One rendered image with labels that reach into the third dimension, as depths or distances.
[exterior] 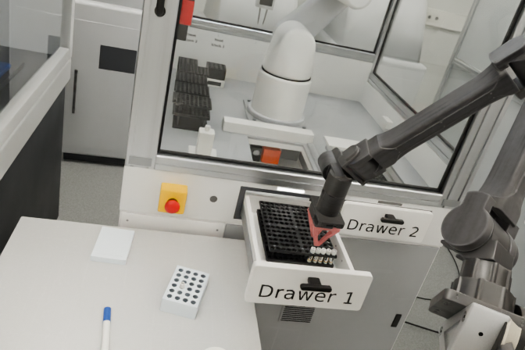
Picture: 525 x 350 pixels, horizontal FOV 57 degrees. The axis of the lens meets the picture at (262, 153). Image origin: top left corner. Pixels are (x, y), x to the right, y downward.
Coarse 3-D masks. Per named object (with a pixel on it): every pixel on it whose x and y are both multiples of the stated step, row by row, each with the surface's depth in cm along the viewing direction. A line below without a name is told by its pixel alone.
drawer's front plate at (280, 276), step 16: (256, 272) 110; (272, 272) 110; (288, 272) 111; (304, 272) 111; (320, 272) 112; (336, 272) 113; (352, 272) 114; (368, 272) 116; (256, 288) 112; (288, 288) 113; (336, 288) 115; (352, 288) 116; (368, 288) 116; (288, 304) 115; (304, 304) 116; (320, 304) 117; (336, 304) 117; (352, 304) 118
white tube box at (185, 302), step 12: (180, 276) 120; (192, 276) 120; (204, 276) 122; (168, 288) 114; (192, 288) 116; (204, 288) 117; (168, 300) 111; (180, 300) 112; (192, 300) 113; (180, 312) 112; (192, 312) 112
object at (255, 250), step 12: (252, 204) 143; (300, 204) 146; (252, 216) 132; (252, 228) 127; (252, 240) 123; (336, 240) 132; (252, 252) 121; (264, 252) 129; (336, 264) 130; (348, 264) 123
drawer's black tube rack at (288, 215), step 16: (288, 208) 139; (304, 208) 141; (272, 224) 130; (288, 224) 132; (304, 224) 133; (272, 240) 123; (288, 240) 125; (304, 240) 127; (272, 256) 122; (288, 256) 124; (304, 256) 126
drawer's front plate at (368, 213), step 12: (348, 204) 144; (360, 204) 145; (372, 204) 146; (348, 216) 146; (360, 216) 146; (372, 216) 147; (396, 216) 148; (408, 216) 149; (420, 216) 149; (432, 216) 150; (384, 228) 150; (408, 228) 151; (420, 228) 151; (408, 240) 153; (420, 240) 154
